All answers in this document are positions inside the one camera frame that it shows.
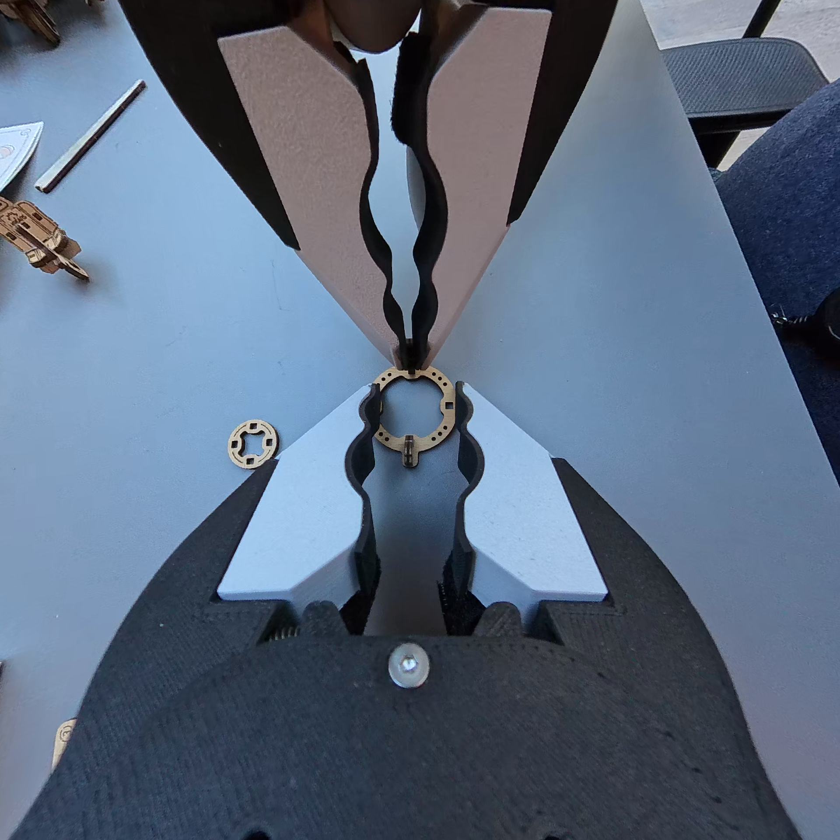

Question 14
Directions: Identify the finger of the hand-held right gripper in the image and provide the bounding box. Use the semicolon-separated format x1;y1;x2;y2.
217;25;414;368
392;8;551;368

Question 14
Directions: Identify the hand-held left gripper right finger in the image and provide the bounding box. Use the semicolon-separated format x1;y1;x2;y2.
436;382;607;636

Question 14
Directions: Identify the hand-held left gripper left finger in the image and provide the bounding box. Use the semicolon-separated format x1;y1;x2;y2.
215;384;385;636

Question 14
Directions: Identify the wooden ring part with holes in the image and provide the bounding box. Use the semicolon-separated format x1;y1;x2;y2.
373;367;455;455

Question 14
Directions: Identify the assembled wooden model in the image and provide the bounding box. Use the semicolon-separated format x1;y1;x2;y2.
0;0;61;47

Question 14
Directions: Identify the small wooden model subassembly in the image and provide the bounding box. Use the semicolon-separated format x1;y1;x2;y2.
0;196;91;283

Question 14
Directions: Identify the wooden disc with cross hole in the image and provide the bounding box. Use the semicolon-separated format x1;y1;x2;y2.
227;419;281;470

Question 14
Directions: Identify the thin wooden stick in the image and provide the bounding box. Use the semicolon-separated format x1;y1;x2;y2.
34;79;147;194

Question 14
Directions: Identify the open instruction booklet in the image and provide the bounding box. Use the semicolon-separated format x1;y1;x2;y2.
0;120;46;191

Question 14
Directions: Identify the black mesh chair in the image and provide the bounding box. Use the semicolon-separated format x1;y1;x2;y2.
659;0;831;168

